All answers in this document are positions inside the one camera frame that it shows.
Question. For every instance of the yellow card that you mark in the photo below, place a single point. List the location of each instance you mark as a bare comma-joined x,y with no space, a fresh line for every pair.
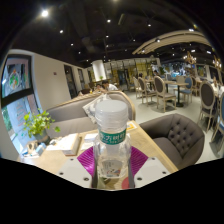
131,125

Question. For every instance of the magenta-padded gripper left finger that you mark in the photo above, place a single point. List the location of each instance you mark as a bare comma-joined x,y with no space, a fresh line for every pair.
73,171

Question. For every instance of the grey tufted armchair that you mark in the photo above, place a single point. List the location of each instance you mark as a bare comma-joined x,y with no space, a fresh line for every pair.
176,140

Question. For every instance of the small blue white box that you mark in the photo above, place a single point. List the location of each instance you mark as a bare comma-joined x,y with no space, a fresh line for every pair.
40,149

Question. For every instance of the group of ceiling spotlights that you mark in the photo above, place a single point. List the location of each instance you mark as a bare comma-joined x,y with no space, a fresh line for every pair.
44,13

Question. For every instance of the grey curved sofa bench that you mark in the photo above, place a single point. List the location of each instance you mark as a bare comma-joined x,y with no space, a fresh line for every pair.
66,115

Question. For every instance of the flat round red coaster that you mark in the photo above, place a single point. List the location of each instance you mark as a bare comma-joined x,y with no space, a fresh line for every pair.
125,184

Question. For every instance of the person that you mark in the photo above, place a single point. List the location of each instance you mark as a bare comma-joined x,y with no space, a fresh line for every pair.
110,86
98,89

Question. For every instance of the colourful wall poster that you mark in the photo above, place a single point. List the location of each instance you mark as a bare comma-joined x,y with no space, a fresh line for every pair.
14,80

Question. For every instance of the clear plastic water bottle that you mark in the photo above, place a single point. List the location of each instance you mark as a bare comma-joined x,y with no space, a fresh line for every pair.
111,118

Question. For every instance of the group of dining chairs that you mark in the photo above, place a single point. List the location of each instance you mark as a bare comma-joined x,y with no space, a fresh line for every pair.
166,91

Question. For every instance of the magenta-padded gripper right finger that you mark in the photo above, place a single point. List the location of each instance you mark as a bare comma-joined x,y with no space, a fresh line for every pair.
151,170

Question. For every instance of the curved wooden ceiling canopy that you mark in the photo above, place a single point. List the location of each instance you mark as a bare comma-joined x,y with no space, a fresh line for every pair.
173,38

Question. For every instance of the green potted plant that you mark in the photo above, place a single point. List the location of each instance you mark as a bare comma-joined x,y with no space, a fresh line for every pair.
36,125

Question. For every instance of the white round column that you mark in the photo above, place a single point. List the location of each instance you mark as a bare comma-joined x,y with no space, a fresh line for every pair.
99,70

